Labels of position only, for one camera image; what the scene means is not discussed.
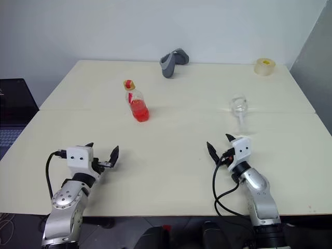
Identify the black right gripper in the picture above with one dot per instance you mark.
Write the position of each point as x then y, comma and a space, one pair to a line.
230, 151

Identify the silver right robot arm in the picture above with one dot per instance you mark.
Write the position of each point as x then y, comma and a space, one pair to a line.
259, 197

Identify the dark laptop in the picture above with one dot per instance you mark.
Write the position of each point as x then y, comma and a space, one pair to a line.
13, 103

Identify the clear adhesive tape roll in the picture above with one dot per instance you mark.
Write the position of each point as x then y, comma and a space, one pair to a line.
264, 68

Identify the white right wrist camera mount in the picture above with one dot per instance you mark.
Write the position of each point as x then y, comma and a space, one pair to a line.
242, 150

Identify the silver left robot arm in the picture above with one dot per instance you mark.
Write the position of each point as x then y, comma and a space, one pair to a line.
64, 199

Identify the clear wine glass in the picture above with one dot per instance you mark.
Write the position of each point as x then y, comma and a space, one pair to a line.
238, 109

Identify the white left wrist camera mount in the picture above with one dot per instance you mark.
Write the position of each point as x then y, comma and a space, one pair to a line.
77, 155

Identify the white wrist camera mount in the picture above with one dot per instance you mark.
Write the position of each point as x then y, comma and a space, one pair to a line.
77, 155
242, 150

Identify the grey curved plastic object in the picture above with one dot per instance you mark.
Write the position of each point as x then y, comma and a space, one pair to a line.
168, 64

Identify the plastic bottle with red liquid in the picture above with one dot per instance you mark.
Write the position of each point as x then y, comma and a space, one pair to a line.
140, 111

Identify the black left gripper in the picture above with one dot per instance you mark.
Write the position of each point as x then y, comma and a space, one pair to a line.
96, 166

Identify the dark rounded shape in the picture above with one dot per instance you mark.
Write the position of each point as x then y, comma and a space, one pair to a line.
215, 236
153, 238

